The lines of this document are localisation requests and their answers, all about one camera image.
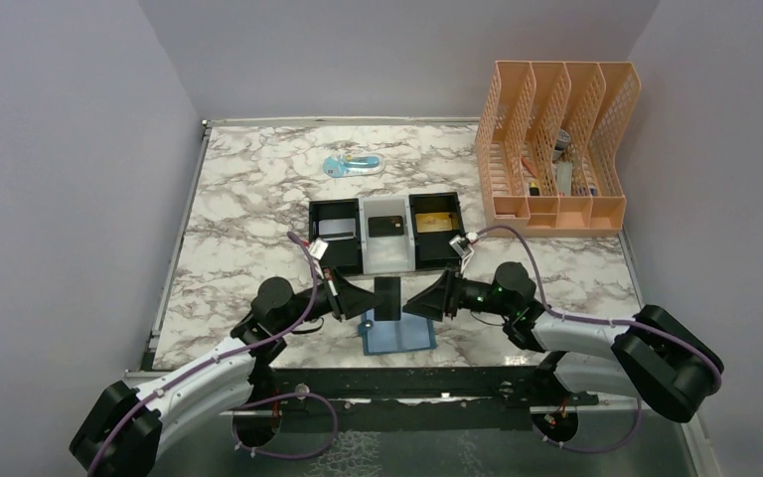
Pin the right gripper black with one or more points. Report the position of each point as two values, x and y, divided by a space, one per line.
442 297

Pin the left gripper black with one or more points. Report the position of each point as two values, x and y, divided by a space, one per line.
350 301

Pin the black credit card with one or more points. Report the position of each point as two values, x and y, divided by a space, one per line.
388 289

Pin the blue leather card holder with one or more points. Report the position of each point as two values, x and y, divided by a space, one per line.
410 333

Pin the white credit card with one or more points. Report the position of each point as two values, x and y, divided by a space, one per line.
336 229

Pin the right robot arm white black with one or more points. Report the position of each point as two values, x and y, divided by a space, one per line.
650 356

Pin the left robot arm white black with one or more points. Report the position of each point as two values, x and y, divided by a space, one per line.
128 428

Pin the gold card in right tray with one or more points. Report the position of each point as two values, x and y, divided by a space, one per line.
434 222

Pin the black card in middle tray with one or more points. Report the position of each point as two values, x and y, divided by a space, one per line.
386 226

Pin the white middle tray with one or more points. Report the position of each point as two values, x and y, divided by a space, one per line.
392 254

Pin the black left tray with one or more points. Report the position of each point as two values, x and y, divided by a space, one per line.
344 255

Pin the black tray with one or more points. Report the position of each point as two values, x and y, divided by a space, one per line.
344 255
432 251

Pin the black right tray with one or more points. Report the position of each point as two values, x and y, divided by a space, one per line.
432 251

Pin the blue blister pack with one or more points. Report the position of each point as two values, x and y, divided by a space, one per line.
347 165

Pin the grey item in organizer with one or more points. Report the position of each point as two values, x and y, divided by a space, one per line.
563 171

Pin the orange plastic file organizer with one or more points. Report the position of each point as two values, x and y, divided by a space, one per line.
527 103

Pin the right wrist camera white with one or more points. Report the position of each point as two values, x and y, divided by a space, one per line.
463 246

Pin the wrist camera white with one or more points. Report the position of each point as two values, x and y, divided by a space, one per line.
463 246
317 248

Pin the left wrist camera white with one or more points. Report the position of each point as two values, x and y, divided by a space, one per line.
317 248

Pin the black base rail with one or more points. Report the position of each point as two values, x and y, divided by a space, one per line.
514 385

